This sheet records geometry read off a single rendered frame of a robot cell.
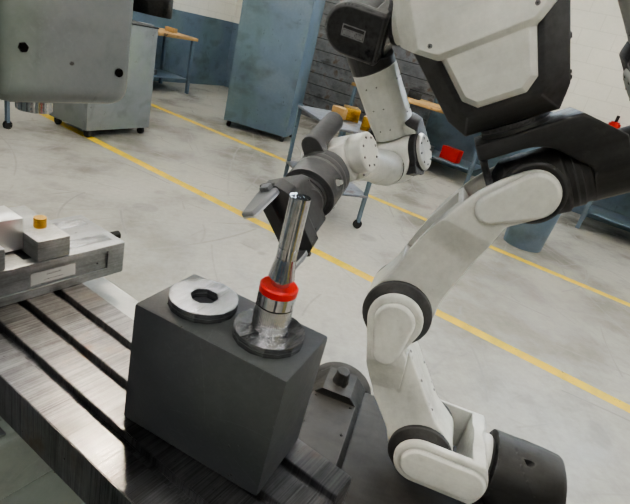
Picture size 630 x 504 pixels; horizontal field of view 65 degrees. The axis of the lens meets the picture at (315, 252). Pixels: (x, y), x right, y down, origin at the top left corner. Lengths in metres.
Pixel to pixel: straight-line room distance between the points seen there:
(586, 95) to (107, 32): 7.46
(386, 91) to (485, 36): 0.24
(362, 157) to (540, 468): 0.80
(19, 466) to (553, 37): 1.03
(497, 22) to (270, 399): 0.64
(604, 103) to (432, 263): 7.01
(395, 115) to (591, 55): 7.00
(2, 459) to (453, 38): 0.92
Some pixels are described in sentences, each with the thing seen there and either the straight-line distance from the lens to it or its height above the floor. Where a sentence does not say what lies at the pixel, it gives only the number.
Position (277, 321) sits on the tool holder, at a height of 1.16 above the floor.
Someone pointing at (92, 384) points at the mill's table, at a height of 0.94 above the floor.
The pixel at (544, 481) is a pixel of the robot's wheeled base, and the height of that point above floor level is 0.73.
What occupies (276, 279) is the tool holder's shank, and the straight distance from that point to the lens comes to 0.57.
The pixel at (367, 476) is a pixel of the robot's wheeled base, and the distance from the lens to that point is 1.29.
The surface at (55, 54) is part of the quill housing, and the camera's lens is 0.73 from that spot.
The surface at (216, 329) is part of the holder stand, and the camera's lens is 0.63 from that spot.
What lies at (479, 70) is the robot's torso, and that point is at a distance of 0.89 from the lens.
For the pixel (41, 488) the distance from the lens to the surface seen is 1.01.
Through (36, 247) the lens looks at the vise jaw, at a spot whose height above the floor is 1.03.
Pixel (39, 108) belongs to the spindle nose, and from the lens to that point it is 0.82.
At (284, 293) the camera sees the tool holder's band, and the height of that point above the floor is 1.20.
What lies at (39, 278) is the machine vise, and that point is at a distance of 1.01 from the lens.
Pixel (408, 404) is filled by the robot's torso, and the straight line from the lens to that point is 1.17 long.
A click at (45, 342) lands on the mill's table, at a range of 0.91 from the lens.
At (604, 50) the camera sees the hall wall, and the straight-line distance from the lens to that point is 7.97.
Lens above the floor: 1.48
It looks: 24 degrees down
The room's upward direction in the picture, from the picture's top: 15 degrees clockwise
